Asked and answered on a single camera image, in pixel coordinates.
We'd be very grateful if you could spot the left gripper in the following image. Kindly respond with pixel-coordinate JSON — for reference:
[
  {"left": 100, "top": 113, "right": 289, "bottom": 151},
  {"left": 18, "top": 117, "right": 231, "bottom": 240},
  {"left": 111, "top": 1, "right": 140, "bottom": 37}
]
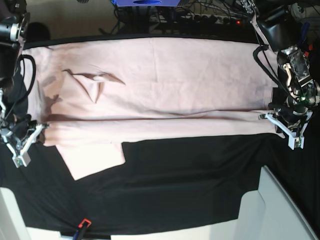
[{"left": 268, "top": 82, "right": 320, "bottom": 134}]

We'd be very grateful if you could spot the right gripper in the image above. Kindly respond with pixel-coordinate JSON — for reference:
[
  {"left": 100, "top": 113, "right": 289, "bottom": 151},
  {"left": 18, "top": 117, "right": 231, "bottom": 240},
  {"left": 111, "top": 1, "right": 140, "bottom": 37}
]
[{"left": 0, "top": 114, "right": 46, "bottom": 145}]

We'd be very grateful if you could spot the pink T-shirt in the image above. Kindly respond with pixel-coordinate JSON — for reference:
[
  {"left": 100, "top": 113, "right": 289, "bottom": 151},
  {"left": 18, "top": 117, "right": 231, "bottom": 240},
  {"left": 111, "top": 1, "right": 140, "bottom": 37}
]
[{"left": 24, "top": 37, "right": 275, "bottom": 180}]

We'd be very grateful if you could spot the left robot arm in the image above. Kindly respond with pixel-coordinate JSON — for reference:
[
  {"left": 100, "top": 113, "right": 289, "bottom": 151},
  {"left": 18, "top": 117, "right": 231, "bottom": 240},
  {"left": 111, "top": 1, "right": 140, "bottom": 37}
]
[{"left": 241, "top": 0, "right": 320, "bottom": 136}]

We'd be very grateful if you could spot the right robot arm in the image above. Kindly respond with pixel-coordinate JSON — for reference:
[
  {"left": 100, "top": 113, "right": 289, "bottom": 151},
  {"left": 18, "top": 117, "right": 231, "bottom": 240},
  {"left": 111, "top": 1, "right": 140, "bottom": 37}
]
[{"left": 0, "top": 0, "right": 45, "bottom": 150}]

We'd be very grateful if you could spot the red black clamp right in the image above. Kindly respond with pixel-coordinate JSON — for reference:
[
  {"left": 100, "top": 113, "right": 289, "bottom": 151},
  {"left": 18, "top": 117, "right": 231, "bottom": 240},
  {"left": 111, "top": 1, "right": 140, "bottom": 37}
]
[{"left": 303, "top": 43, "right": 314, "bottom": 58}]

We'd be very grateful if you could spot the red black clamp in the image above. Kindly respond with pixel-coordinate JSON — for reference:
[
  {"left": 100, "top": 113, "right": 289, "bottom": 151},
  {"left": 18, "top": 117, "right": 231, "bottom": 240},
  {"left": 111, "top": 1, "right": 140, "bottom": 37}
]
[
  {"left": 72, "top": 218, "right": 92, "bottom": 240},
  {"left": 303, "top": 43, "right": 314, "bottom": 58}
]

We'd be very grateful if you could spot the red black clamp bottom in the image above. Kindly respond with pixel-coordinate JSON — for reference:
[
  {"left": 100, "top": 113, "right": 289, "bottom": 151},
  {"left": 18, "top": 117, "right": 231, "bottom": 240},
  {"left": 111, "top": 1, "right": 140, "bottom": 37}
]
[{"left": 72, "top": 218, "right": 92, "bottom": 240}]

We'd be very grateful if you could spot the black table cloth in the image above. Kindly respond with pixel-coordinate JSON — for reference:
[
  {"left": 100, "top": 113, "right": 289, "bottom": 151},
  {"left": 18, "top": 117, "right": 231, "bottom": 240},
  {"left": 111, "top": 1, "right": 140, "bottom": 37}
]
[{"left": 0, "top": 33, "right": 320, "bottom": 237}]

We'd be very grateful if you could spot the black power strip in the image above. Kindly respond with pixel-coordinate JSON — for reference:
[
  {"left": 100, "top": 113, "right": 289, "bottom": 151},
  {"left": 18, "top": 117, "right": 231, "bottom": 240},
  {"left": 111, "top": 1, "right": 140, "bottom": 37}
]
[{"left": 151, "top": 12, "right": 243, "bottom": 26}]

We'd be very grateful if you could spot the white camera bracket right arm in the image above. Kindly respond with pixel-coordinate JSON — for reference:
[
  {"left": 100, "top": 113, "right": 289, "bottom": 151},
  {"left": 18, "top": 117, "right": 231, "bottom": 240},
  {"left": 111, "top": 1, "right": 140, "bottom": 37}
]
[{"left": 5, "top": 123, "right": 50, "bottom": 168}]

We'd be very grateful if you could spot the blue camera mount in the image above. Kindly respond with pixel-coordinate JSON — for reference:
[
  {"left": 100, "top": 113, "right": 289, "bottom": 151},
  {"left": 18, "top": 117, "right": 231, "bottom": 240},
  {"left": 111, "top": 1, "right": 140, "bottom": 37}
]
[{"left": 111, "top": 0, "right": 180, "bottom": 7}]

